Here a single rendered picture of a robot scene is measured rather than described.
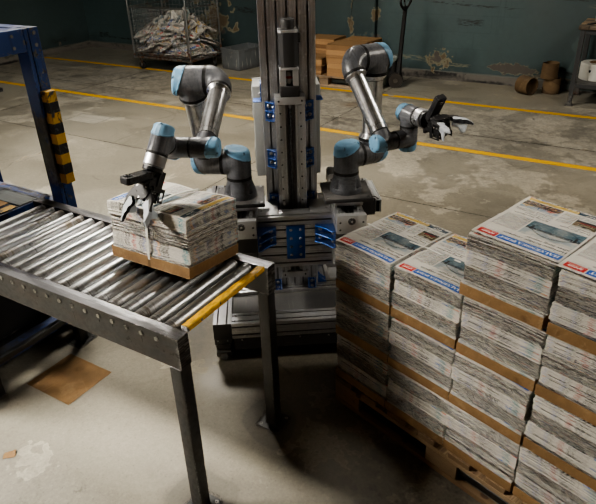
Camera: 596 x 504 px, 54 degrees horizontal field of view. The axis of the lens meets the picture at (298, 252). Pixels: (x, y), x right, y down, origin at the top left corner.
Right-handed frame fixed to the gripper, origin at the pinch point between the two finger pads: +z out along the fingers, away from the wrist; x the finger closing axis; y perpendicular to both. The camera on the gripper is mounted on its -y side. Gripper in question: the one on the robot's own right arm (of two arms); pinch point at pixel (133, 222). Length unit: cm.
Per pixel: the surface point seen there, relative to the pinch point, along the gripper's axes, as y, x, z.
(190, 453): 25, -31, 72
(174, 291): 15.1, -12.8, 19.4
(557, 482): 66, -142, 45
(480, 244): 35, -106, -21
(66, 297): -3.5, 16.9, 31.0
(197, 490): 35, -31, 87
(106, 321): -1.3, -1.8, 34.1
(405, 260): 58, -77, -13
